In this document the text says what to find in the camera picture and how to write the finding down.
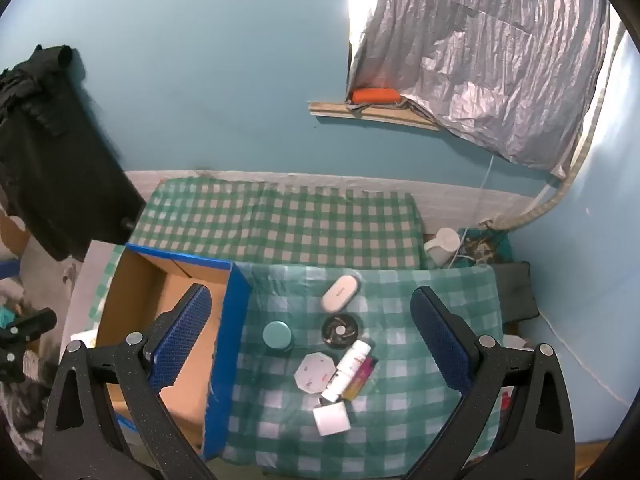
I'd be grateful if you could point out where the white oval case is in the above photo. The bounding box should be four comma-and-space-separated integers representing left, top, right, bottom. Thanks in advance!
321, 275, 363, 314

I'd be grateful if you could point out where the black round fan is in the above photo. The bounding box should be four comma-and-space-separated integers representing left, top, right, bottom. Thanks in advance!
321, 314, 358, 350

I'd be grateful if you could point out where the small white bottle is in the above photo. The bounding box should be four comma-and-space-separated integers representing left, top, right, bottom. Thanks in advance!
320, 369, 351, 403

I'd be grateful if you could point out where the wooden window ledge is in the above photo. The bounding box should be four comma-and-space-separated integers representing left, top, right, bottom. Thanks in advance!
308, 101, 441, 132

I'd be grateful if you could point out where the matte green checkered cloth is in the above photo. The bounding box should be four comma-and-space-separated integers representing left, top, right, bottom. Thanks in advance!
89, 177, 426, 333

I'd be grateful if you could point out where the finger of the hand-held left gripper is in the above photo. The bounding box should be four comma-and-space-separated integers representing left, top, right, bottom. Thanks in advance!
0, 308, 58, 343
0, 345, 26, 385

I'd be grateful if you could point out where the cardboard piece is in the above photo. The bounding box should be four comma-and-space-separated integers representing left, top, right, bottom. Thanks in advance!
0, 215, 31, 256

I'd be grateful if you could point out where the white octagonal device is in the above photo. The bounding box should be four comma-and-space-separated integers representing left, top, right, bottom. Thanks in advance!
294, 352, 336, 395

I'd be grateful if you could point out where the cardboard box with blue edges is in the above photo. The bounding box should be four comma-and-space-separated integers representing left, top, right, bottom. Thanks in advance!
95, 244, 251, 461

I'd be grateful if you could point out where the orange oblong object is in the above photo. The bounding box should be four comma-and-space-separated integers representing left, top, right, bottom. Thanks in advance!
351, 88, 402, 106

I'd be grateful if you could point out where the black hanging cloth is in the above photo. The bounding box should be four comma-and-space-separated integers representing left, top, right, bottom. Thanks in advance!
0, 44, 148, 261

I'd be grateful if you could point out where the silver crinkled curtain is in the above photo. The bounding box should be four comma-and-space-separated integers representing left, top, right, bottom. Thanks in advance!
346, 0, 613, 178

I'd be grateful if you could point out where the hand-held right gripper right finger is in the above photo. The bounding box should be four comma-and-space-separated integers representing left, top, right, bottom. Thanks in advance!
410, 286, 576, 480

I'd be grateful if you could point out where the white cable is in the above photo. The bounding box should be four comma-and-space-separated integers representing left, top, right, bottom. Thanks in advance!
447, 154, 496, 268

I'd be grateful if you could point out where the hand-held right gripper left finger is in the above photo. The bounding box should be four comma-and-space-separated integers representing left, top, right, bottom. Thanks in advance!
42, 284, 216, 480

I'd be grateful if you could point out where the pink and yellow lighter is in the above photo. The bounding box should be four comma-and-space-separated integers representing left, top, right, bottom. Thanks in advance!
345, 356, 378, 402

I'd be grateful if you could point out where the teal round jar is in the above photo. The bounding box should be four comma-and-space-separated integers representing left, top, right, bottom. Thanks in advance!
262, 321, 293, 352

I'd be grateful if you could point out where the dark patterned cloth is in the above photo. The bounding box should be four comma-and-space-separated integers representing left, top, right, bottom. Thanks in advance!
460, 227, 513, 266

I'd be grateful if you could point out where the white bottle with red label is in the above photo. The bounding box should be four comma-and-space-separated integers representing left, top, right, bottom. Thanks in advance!
340, 340, 373, 378

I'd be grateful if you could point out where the white charger cube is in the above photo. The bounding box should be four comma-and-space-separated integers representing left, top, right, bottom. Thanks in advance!
312, 401, 351, 437

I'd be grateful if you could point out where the black bag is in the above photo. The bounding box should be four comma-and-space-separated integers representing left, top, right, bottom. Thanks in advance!
492, 261, 541, 323

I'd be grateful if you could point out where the beige rope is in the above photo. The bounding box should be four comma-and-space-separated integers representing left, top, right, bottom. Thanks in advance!
480, 25, 628, 231

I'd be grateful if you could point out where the white round plastic object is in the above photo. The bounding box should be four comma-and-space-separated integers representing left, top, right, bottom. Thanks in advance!
424, 227, 463, 267

